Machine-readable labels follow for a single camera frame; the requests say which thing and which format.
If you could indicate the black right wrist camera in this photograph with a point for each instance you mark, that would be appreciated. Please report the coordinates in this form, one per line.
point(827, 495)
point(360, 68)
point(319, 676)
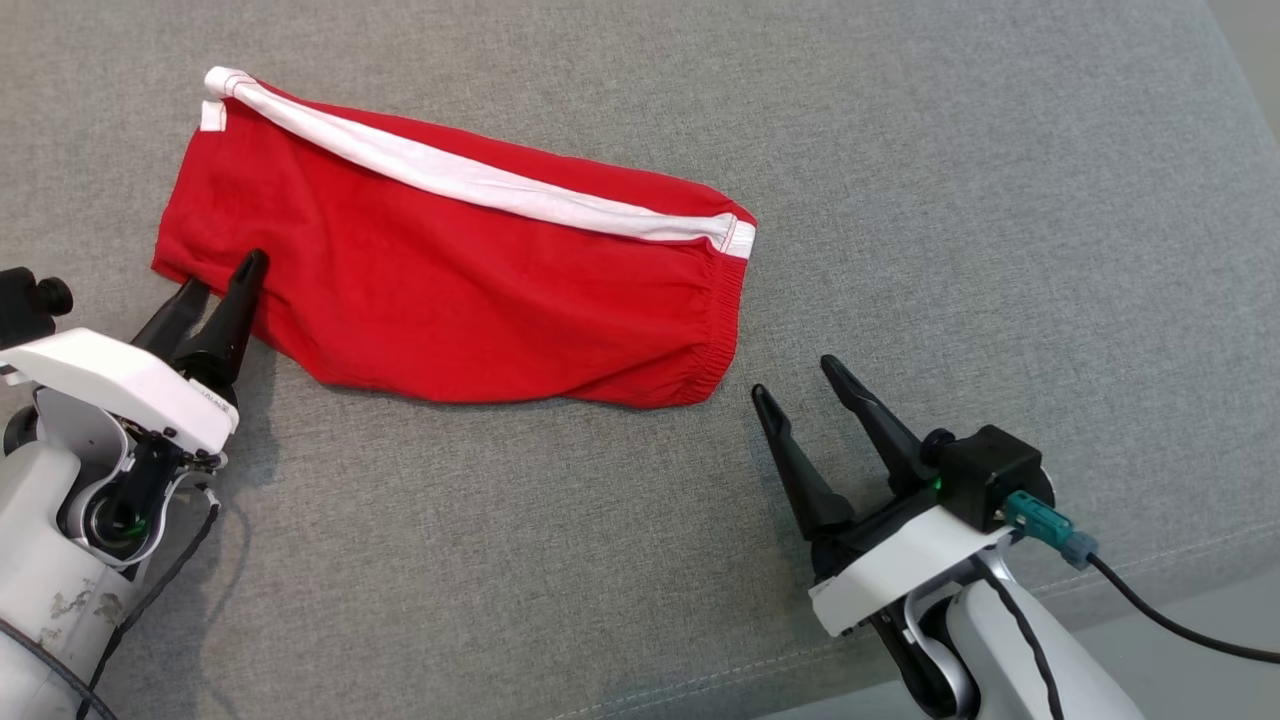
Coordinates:
point(985, 470)

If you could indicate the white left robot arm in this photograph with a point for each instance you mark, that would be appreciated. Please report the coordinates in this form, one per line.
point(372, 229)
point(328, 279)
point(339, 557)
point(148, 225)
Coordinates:
point(30, 560)

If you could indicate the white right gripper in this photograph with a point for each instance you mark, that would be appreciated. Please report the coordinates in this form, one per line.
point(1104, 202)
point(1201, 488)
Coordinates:
point(900, 565)

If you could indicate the teal right camera connector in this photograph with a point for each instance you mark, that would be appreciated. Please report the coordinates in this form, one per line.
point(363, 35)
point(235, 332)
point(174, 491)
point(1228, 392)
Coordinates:
point(1040, 520)

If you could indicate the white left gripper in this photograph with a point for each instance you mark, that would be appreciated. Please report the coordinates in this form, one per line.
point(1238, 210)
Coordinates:
point(120, 385)

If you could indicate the red shorts with white stripe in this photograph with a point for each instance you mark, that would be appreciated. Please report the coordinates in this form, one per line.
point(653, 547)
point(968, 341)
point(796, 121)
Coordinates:
point(450, 300)

